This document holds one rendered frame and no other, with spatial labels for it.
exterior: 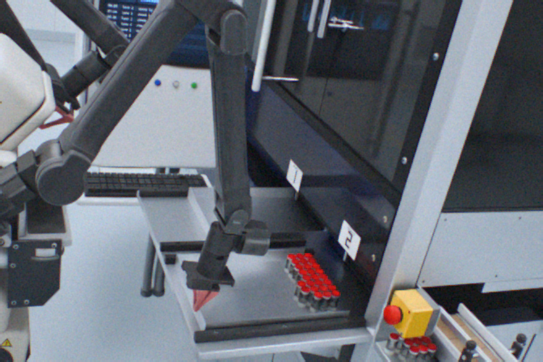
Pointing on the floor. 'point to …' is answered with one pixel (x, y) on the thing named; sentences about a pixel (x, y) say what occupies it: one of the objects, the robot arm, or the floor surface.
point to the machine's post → (435, 159)
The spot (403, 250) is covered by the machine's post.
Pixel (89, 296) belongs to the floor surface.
